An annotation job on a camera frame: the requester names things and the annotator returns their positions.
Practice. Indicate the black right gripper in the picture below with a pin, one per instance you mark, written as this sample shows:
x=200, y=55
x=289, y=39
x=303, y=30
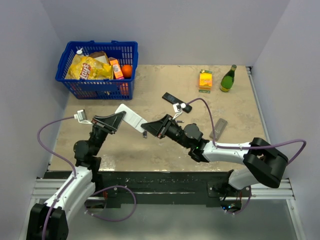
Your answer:
x=160, y=128

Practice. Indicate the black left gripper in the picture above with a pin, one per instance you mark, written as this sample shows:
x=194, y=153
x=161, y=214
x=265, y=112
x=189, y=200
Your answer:
x=111, y=122

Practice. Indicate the white remote control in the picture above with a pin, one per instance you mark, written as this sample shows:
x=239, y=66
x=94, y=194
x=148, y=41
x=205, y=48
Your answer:
x=131, y=117

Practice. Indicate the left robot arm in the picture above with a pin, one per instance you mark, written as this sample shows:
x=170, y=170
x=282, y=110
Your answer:
x=49, y=220

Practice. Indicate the black remote control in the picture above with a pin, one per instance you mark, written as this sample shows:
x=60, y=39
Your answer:
x=174, y=100

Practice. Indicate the grey remote control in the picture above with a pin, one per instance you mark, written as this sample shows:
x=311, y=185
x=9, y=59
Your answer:
x=218, y=129

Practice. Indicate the orange juice carton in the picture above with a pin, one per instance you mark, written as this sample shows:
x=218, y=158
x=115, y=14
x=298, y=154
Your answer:
x=117, y=71

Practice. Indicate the orange fruit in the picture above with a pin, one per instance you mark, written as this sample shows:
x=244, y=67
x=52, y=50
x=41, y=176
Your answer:
x=127, y=70

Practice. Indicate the yellow chips bag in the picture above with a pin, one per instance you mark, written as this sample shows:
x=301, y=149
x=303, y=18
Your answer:
x=88, y=68

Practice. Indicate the brown bread bag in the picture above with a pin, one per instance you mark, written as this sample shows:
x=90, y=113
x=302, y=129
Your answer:
x=100, y=56

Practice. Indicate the blue plastic shopping basket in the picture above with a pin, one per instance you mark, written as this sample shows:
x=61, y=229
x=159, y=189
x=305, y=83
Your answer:
x=126, y=52

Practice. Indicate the yellow orange sponge pack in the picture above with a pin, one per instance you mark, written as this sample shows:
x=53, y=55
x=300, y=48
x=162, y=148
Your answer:
x=205, y=82

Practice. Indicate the white bottle cap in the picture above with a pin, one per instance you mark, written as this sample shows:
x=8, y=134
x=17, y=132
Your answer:
x=79, y=52

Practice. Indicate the green glass bottle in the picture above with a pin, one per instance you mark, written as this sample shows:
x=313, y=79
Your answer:
x=228, y=79

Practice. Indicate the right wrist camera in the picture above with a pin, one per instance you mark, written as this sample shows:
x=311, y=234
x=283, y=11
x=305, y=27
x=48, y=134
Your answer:
x=178, y=109

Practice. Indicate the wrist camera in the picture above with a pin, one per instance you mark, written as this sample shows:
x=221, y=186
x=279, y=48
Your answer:
x=81, y=117
x=178, y=109

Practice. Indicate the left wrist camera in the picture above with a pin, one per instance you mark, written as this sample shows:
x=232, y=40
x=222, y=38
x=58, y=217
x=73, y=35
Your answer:
x=81, y=117

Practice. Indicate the aluminium rail frame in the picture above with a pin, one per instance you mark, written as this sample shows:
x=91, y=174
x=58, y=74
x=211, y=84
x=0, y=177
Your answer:
x=53, y=180

